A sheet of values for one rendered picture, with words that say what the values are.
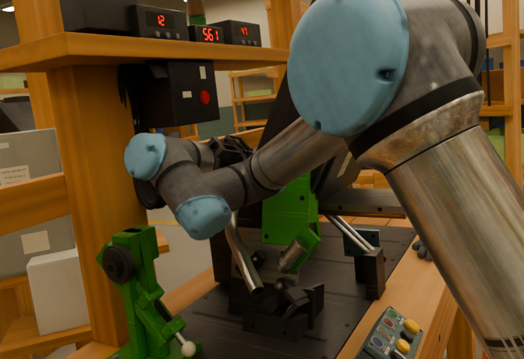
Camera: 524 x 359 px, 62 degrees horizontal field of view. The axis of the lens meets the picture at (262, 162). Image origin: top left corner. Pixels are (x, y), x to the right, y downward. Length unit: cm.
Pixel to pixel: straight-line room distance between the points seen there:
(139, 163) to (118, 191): 33
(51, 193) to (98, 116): 19
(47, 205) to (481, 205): 86
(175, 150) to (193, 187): 8
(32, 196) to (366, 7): 82
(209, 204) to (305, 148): 16
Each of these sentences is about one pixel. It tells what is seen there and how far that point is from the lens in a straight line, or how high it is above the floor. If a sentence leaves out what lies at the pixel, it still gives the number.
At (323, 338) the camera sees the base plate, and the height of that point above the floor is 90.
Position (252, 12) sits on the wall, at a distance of 1088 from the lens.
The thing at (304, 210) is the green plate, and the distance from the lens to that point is 94.
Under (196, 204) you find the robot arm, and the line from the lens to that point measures 65.
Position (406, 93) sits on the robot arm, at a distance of 34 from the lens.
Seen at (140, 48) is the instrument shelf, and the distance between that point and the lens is 93.
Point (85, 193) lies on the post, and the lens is 100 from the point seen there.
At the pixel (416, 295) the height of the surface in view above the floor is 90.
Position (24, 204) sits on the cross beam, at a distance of 100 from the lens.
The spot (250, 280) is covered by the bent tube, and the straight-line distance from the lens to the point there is 90.
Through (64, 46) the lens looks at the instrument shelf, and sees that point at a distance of 83.
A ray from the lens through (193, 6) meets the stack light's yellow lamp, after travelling 134.
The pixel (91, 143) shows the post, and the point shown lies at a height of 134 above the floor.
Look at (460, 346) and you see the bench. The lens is 187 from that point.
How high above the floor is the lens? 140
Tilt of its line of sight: 9 degrees down
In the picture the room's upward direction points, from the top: 6 degrees counter-clockwise
